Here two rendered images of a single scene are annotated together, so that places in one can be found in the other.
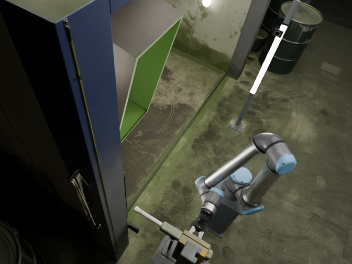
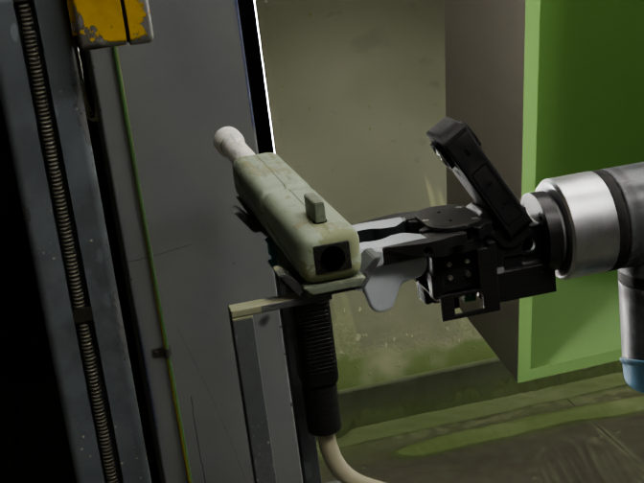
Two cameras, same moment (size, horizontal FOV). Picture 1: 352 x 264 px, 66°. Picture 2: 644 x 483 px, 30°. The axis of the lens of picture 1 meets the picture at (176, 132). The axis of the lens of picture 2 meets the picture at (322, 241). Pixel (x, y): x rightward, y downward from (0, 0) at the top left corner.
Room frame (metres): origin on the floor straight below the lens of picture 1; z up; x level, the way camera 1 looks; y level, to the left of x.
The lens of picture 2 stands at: (-0.07, -1.01, 1.39)
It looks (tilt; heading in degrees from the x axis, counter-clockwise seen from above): 17 degrees down; 58
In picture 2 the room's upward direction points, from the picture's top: 7 degrees counter-clockwise
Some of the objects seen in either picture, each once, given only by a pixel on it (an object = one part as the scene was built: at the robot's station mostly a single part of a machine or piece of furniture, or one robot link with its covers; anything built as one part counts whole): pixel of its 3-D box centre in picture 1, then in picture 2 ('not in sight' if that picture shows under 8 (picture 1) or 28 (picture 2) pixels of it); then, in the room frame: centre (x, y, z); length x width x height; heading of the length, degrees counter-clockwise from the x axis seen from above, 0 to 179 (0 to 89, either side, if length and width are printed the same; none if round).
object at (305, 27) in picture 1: (287, 40); not in sight; (3.73, -1.36, 0.44); 0.59 x 0.58 x 0.89; 174
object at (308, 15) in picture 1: (300, 13); not in sight; (3.73, -1.36, 0.86); 0.54 x 0.54 x 0.01
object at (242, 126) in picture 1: (237, 124); not in sight; (2.31, -0.76, 0.01); 0.20 x 0.20 x 0.01; 69
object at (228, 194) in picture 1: (233, 187); not in sight; (1.05, -0.54, 0.69); 0.19 x 0.19 x 0.10
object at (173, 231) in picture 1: (170, 235); (280, 266); (0.47, -0.08, 1.05); 0.49 x 0.05 x 0.23; 69
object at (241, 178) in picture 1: (239, 180); not in sight; (1.04, -0.54, 0.83); 0.17 x 0.15 x 0.18; 26
